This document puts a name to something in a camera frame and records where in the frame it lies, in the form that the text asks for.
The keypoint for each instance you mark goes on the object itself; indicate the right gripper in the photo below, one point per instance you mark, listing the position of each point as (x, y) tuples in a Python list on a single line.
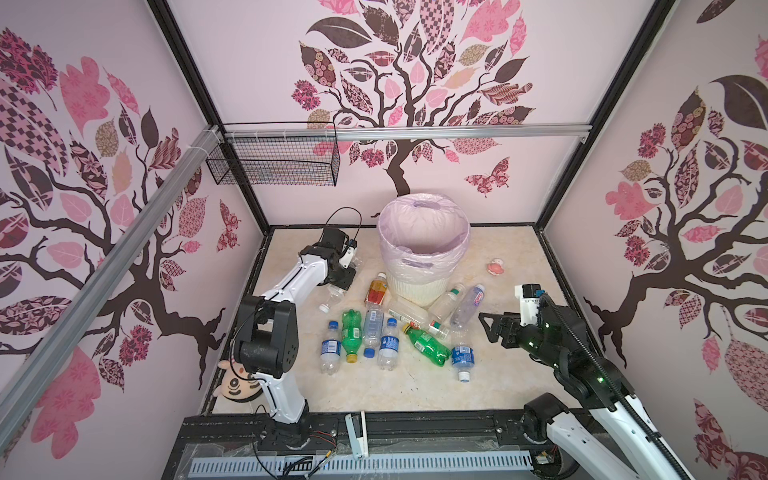
[(512, 327)]

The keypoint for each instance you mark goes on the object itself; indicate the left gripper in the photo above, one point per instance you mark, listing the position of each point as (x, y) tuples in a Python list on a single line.
[(347, 280)]

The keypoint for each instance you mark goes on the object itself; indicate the clear bottle pale blue label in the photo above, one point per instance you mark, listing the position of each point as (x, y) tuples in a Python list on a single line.
[(372, 327)]

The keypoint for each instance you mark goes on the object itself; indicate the clear bottle green cap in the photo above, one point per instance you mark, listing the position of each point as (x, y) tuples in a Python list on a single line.
[(444, 306)]

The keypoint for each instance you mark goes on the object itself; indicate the green bottle yellow cap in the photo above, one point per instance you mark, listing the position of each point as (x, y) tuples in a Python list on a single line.
[(351, 334), (427, 345)]

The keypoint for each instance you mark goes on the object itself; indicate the clear bottle red white label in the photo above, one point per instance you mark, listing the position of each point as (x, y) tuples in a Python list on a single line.
[(334, 296)]

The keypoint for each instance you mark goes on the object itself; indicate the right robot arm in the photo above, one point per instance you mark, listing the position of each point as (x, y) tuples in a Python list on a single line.
[(555, 336)]

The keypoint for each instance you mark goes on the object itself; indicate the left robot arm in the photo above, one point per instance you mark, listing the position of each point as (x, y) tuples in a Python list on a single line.
[(265, 345)]

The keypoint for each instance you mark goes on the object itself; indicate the white woven waste bin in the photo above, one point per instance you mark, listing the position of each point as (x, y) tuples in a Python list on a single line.
[(423, 294)]

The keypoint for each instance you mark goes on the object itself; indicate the pink plastic bin liner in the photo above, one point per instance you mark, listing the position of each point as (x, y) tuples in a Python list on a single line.
[(423, 237)]

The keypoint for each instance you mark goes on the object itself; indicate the clear bottle purple label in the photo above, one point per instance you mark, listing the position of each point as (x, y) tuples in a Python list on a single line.
[(468, 307)]

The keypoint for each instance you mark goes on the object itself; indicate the blue label bottle white cap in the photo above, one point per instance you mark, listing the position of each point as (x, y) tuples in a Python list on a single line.
[(463, 360)]

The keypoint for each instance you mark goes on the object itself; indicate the red yellow label drink bottle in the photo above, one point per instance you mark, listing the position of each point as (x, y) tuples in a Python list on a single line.
[(376, 291)]

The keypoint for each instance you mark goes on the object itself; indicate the green bottle yellow cap tilted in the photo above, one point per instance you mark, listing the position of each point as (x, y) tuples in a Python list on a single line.
[(427, 345)]

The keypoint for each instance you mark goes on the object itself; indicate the pink white toy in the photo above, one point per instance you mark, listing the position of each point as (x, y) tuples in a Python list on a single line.
[(495, 267)]

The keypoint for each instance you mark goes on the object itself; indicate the clear bottle green red label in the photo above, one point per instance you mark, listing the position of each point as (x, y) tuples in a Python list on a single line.
[(408, 313)]

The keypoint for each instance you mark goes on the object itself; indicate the small blue label water bottle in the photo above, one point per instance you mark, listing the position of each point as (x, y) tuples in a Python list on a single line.
[(388, 353)]

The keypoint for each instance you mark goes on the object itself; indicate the plush doll toy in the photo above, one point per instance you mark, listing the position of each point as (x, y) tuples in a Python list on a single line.
[(237, 384)]

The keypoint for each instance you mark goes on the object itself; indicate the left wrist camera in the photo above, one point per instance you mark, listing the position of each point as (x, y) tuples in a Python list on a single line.
[(348, 254)]

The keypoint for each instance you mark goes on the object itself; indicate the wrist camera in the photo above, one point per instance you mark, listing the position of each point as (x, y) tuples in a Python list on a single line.
[(348, 254), (528, 296)]

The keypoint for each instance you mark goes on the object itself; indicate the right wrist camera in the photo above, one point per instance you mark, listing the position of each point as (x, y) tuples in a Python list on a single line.
[(528, 296)]

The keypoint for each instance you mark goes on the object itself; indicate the aluminium frame bar back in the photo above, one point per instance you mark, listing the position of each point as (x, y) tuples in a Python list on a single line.
[(580, 131)]

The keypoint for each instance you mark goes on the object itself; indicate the aluminium frame bar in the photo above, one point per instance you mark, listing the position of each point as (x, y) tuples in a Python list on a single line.
[(21, 394), (580, 131)]

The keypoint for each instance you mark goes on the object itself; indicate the black wire basket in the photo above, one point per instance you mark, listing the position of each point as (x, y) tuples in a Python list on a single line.
[(291, 153)]

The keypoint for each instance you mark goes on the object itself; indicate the white bracket on rail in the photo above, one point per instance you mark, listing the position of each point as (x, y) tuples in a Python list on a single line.
[(356, 427)]

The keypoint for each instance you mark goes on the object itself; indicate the white cable duct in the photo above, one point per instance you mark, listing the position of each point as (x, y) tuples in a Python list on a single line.
[(319, 466)]

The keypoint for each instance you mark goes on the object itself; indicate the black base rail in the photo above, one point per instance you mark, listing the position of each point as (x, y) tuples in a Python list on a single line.
[(388, 432)]

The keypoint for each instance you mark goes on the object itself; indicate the aluminium frame bar left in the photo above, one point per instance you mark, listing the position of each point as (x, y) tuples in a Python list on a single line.
[(21, 394)]

